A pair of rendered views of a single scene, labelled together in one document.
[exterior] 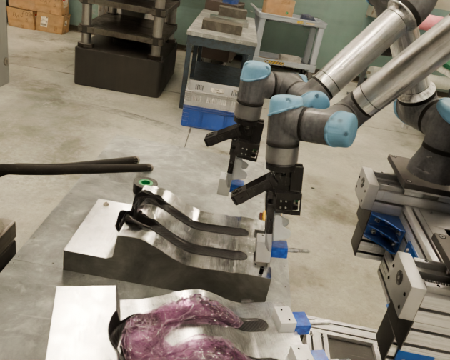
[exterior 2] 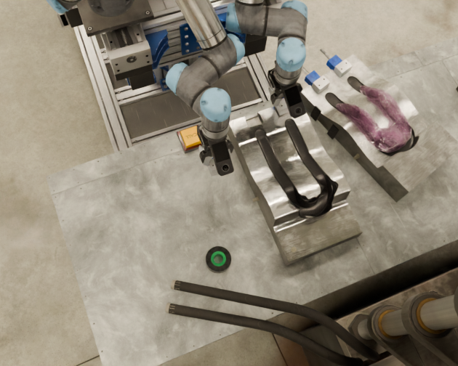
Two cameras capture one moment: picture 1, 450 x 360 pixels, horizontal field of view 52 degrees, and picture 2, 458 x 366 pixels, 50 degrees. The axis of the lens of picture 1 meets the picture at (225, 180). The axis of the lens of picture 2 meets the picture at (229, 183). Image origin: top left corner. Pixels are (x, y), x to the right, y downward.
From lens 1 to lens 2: 1.76 m
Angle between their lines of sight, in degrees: 74
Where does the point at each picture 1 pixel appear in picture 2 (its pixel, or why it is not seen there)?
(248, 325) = (333, 102)
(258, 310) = (319, 101)
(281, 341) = (334, 83)
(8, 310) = (406, 234)
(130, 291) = not seen: hidden behind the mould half
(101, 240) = (334, 219)
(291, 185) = not seen: hidden behind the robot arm
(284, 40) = not seen: outside the picture
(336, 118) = (304, 11)
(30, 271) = (374, 253)
